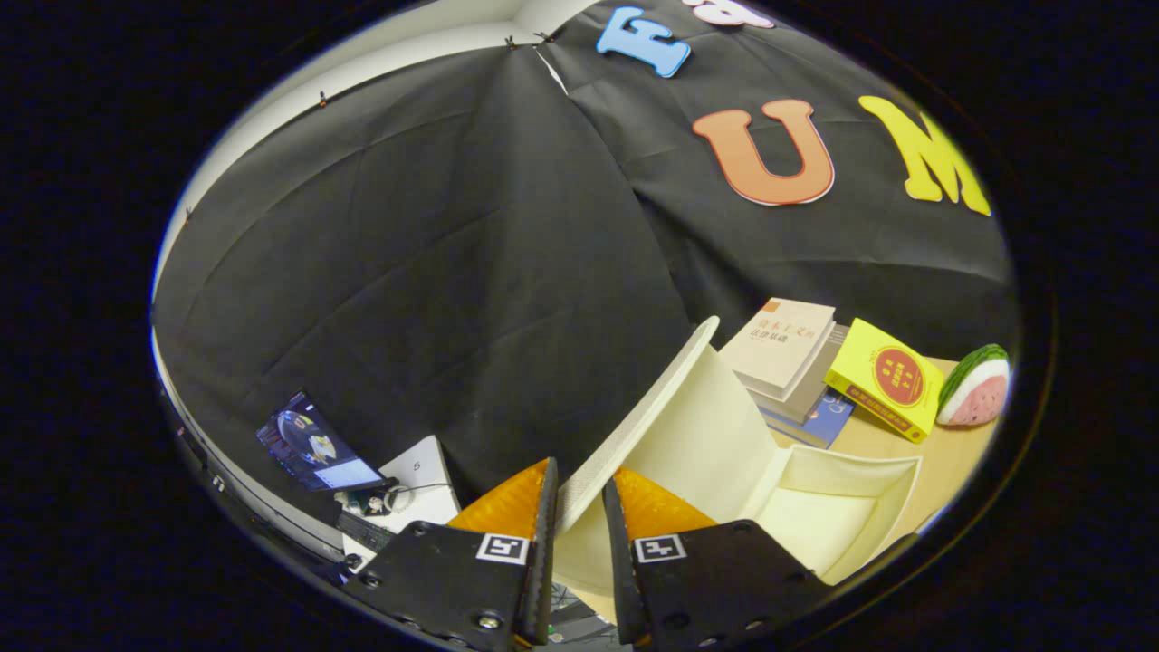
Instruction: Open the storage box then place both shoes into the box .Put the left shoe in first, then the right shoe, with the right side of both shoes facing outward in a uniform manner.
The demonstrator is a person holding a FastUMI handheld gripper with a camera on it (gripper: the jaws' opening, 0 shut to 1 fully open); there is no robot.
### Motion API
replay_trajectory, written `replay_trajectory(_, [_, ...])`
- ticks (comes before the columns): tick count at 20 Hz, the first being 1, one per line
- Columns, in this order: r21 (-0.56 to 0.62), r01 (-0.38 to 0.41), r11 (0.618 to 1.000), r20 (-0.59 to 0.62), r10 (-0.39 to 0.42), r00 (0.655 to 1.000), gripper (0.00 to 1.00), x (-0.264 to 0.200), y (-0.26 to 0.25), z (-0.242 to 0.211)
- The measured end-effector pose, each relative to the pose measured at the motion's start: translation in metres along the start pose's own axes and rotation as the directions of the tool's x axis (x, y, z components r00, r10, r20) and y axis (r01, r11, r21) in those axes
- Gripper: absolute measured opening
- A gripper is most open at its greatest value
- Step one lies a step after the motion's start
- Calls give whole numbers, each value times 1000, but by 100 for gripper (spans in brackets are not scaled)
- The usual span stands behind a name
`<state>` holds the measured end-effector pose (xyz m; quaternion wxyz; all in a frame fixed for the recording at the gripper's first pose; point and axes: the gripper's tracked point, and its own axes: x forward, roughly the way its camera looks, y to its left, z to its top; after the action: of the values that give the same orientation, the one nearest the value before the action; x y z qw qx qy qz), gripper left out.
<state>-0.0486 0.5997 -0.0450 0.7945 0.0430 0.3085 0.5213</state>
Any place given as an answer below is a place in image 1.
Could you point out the white paper sheet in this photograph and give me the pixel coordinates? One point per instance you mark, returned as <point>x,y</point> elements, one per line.
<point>421,471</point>

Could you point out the beige paperback book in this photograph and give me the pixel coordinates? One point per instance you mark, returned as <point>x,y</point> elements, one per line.
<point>783,344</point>

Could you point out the cream plastic storage box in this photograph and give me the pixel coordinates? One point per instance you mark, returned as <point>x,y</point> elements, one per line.
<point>706,435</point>

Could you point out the black keyboard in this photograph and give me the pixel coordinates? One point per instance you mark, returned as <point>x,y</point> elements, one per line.
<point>362,532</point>

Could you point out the watermelon slice plush toy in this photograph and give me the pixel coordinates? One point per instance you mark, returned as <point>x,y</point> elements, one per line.
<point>976,389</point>

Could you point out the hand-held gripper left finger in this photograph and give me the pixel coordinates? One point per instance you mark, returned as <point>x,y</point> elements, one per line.
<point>453,580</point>

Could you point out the blue book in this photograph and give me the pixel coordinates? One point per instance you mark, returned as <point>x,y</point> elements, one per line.
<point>828,423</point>

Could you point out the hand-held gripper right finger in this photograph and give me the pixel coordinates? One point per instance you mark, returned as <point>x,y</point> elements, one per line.
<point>715,580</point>

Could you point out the yellow book with red circle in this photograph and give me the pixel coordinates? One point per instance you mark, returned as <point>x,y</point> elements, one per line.
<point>887,380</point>

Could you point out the grey book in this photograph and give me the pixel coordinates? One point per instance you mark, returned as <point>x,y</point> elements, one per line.
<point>810,396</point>

